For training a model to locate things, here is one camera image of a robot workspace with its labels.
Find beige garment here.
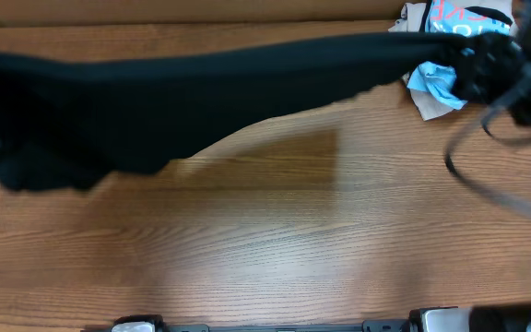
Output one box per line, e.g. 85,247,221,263
389,0,517,121

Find black garment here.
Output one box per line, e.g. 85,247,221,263
0,32,471,191

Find light blue printed t-shirt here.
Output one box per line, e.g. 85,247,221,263
407,0,514,113

